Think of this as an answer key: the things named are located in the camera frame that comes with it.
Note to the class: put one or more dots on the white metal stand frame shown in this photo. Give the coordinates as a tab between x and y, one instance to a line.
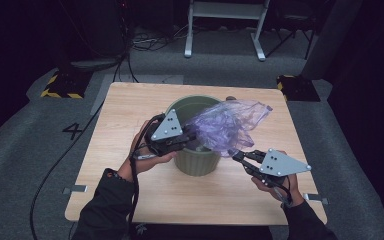
225	10

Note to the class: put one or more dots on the dark folding chair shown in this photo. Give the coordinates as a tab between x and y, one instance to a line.
293	23

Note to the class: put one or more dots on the person's left hand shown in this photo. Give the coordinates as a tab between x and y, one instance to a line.
146	161

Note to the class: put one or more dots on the green ribbed trash bin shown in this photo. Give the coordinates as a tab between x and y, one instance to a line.
196	163

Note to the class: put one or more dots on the black yellow striped base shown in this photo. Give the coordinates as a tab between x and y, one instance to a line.
65	86
298	88

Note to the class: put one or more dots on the person's right hand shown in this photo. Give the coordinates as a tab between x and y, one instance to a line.
291	191

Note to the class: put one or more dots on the grey pillar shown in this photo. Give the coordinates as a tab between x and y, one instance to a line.
330	40

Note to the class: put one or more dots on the dark round table grommet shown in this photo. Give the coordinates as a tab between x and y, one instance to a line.
231	98

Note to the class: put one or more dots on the dark equipment stand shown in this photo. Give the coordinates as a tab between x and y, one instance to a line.
93	33

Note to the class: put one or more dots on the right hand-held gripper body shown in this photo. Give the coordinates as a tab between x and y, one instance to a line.
281	165

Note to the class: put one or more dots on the purple plastic bag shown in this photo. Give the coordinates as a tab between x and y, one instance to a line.
226	126

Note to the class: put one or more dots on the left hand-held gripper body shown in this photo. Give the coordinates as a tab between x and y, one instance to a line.
166	128

